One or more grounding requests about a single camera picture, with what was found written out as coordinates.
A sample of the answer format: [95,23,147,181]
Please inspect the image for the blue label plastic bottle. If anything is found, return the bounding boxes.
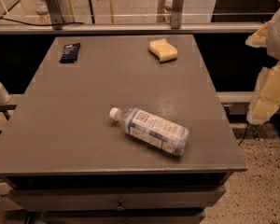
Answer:
[109,107,189,157]

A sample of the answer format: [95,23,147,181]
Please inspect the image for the metal rail frame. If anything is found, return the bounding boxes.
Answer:
[0,0,280,116]

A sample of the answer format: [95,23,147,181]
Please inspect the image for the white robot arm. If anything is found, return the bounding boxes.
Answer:
[245,8,280,125]

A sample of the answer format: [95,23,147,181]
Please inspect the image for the black cable behind rail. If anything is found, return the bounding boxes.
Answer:
[0,0,85,28]

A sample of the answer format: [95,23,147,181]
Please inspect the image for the black cable on floor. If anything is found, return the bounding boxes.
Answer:
[238,122,250,146]

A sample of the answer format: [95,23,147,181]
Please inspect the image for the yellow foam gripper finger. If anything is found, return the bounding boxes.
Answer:
[245,21,270,48]
[246,62,280,125]

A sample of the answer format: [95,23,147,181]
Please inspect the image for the drawer pull knob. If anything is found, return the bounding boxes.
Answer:
[115,200,126,212]

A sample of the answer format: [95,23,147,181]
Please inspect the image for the yellow sponge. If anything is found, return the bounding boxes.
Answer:
[149,38,177,63]

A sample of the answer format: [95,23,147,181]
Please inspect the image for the grey drawer cabinet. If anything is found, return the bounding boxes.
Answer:
[0,35,245,224]

